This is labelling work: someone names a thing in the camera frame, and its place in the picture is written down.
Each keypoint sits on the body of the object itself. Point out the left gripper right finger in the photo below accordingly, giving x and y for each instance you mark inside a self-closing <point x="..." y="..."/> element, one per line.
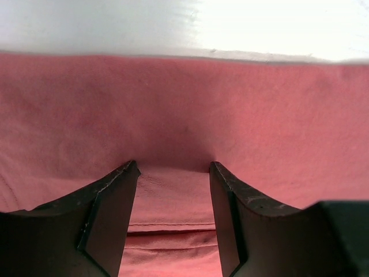
<point x="260" y="236"/>

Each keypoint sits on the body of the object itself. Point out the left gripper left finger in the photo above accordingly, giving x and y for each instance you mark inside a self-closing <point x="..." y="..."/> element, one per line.
<point x="80" y="234"/>

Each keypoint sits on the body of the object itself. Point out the red t-shirt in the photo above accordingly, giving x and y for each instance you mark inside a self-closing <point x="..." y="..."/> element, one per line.
<point x="296" y="133"/>

